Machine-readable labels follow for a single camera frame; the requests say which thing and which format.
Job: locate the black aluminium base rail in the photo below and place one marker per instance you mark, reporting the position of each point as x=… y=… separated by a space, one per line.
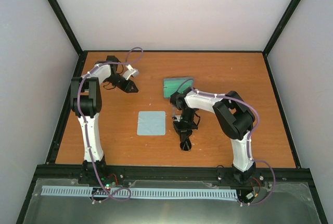
x=125 y=174

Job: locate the black frame post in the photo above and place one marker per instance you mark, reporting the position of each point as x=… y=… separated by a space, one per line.
x=291 y=8
x=65 y=25

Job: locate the light blue slotted cable duct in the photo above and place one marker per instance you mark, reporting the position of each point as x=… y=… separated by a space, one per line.
x=142 y=193

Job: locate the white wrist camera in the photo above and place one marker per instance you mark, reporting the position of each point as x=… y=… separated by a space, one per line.
x=130 y=72
x=177 y=118

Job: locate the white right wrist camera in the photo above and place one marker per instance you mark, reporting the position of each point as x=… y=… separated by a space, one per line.
x=177 y=118

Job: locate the black round sunglasses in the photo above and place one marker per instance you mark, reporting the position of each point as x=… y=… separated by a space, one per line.
x=186 y=146

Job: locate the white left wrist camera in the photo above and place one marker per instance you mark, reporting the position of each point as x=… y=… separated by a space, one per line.
x=130 y=72

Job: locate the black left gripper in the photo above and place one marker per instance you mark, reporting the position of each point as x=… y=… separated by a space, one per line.
x=126 y=87

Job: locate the grey green glasses case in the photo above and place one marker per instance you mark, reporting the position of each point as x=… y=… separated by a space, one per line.
x=177 y=84

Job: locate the light blue cleaning cloth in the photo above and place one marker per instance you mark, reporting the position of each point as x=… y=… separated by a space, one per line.
x=151 y=123

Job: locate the black right frame post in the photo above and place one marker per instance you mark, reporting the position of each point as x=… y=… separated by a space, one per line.
x=291 y=8

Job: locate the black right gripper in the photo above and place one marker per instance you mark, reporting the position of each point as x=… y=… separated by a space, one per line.
x=183 y=132

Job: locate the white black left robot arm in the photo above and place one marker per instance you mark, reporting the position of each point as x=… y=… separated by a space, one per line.
x=86 y=103

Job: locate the black left frame post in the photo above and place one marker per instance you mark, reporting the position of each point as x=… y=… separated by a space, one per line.
x=65 y=25

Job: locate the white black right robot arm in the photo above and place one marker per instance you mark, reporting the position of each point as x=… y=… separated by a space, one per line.
x=235 y=119

